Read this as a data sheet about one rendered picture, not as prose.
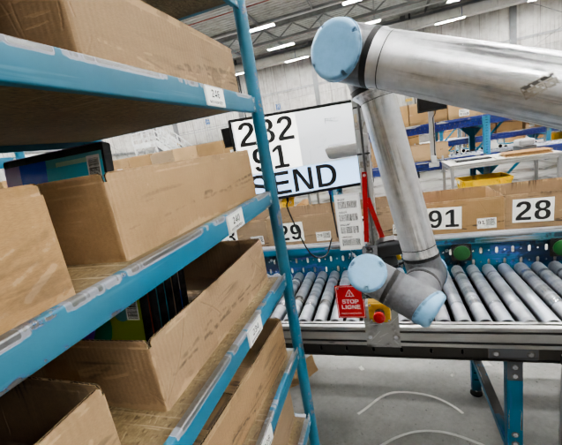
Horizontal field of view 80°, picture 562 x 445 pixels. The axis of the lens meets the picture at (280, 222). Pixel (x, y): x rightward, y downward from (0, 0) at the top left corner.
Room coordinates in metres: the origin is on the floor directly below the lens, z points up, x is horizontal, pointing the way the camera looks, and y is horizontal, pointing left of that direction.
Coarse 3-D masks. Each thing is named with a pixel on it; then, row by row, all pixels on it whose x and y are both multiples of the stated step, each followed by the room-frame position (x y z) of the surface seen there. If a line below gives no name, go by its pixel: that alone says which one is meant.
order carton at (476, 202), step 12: (432, 192) 1.82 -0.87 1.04; (444, 192) 1.80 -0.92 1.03; (456, 192) 1.78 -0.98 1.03; (468, 192) 1.76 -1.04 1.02; (480, 192) 1.74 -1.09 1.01; (492, 192) 1.62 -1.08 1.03; (432, 204) 1.56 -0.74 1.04; (444, 204) 1.54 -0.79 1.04; (456, 204) 1.53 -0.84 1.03; (468, 204) 1.51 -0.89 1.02; (480, 204) 1.49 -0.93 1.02; (492, 204) 1.48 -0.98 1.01; (504, 204) 1.47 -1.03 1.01; (468, 216) 1.51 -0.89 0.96; (480, 216) 1.49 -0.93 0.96; (492, 216) 1.48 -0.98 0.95; (504, 216) 1.46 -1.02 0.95; (468, 228) 1.51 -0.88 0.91; (492, 228) 1.48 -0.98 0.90; (504, 228) 1.47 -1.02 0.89
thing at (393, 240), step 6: (378, 240) 1.05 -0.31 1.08; (384, 240) 1.02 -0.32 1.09; (390, 240) 1.01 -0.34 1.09; (396, 240) 1.00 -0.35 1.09; (378, 246) 1.01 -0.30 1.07; (384, 246) 1.01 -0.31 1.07; (390, 246) 1.00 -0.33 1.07; (396, 246) 0.99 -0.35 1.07; (378, 252) 1.01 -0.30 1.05; (384, 252) 1.01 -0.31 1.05; (390, 252) 1.00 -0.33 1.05; (396, 252) 0.99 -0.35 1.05; (384, 258) 1.02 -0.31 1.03; (390, 258) 1.01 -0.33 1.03; (396, 258) 1.02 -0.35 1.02; (390, 264) 1.01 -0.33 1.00; (396, 264) 1.01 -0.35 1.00
